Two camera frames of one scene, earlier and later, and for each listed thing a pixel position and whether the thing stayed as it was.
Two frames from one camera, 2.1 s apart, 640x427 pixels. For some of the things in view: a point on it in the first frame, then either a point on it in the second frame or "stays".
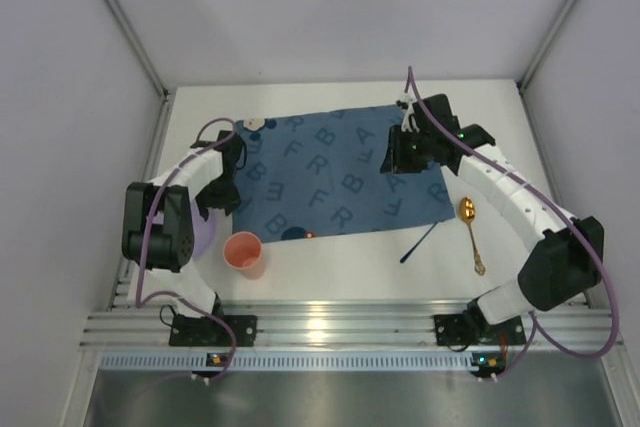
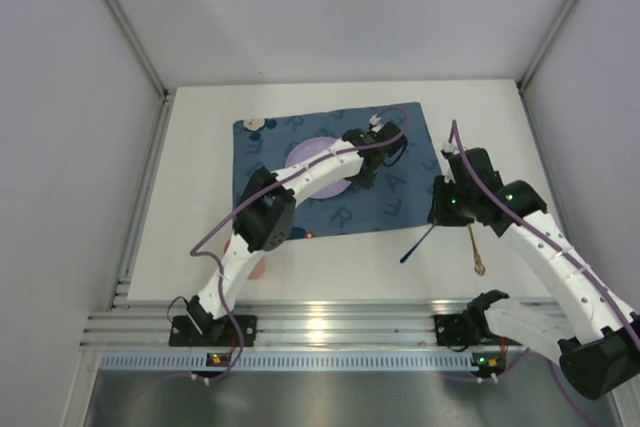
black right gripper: x=400 y=152 -> x=439 y=208
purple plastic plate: x=204 y=230 -> x=307 y=148
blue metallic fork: x=406 y=255 stays
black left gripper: x=220 y=195 -> x=370 y=173
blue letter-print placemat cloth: x=320 y=172 stays
